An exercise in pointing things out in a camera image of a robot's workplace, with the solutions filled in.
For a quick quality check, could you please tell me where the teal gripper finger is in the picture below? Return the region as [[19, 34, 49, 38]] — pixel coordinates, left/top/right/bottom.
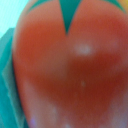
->
[[0, 28, 26, 128]]

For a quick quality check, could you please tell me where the red toy tomato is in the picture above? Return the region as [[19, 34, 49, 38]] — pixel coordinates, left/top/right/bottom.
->
[[13, 0, 128, 128]]

